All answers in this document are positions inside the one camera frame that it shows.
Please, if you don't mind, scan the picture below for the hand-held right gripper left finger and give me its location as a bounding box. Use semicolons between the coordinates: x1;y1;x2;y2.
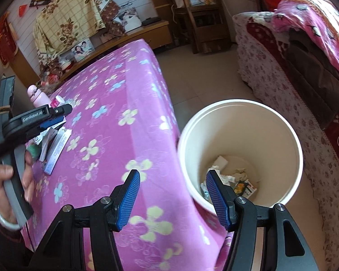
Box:
41;169;141;271

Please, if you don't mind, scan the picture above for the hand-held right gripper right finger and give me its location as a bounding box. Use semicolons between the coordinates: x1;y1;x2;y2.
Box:
206;169;320;271

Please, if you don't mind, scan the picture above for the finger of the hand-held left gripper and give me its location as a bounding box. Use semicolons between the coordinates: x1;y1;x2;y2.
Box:
31;116;66;136
49;103;73;117

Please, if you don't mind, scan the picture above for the white tissue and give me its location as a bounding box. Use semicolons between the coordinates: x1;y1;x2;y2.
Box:
207;164;236;187

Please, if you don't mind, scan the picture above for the white bucket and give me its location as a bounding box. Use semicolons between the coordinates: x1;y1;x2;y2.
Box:
177;99;304;208

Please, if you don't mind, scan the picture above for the person's left forearm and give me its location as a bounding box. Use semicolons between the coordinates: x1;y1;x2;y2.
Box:
0;212;31;271

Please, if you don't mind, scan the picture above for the person's left hand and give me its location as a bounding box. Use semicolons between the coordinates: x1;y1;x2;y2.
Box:
0;150;36;226

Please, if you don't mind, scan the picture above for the white folded leaflet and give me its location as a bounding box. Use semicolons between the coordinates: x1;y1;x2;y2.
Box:
35;127;58;161

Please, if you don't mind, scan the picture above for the pink bottle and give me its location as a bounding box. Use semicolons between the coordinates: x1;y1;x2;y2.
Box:
27;85;50;109

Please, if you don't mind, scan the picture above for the white tablet box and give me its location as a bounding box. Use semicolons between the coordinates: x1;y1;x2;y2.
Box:
44;128;72;175

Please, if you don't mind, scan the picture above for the white printed card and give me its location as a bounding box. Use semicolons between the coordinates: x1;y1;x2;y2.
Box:
243;182;257;199

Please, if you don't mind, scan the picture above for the white paper piece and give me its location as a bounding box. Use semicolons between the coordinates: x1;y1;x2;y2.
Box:
213;155;229;168

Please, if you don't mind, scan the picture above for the dark floral cloth pile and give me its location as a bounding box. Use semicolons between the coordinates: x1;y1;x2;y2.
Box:
37;48;71;88

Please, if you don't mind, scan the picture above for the framed couple photo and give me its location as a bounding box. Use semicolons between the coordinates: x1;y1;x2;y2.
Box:
71;38;95;62

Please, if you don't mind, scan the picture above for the yellow floral cloth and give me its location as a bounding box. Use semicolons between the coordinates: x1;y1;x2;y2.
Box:
34;0;106;60

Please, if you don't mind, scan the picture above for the brown patterned cloth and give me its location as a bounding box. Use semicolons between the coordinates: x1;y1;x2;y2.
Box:
97;0;122;36

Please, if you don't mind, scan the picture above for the wedding photo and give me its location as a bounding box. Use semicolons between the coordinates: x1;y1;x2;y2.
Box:
113;7;142;31

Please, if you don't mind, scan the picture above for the wooden cabinet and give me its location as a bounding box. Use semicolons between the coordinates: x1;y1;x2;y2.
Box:
56;20;173;82

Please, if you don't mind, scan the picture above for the floral covered sofa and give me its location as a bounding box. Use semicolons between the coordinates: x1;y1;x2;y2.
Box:
232;11;339;271

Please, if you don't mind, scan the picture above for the dark jacket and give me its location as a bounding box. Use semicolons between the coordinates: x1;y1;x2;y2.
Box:
288;28;339;130

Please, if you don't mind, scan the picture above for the wooden shelf rack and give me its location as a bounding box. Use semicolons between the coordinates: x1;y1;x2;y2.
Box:
161;0;232;54

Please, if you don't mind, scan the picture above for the pink printed blanket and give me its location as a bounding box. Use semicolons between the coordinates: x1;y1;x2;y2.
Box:
273;0;339;75

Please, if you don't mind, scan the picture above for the red wall hanging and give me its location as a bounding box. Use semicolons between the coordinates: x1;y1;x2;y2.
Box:
0;11;19;65

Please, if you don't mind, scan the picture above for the white bracelet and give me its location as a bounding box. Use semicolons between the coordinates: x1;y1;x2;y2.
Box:
0;203;21;230

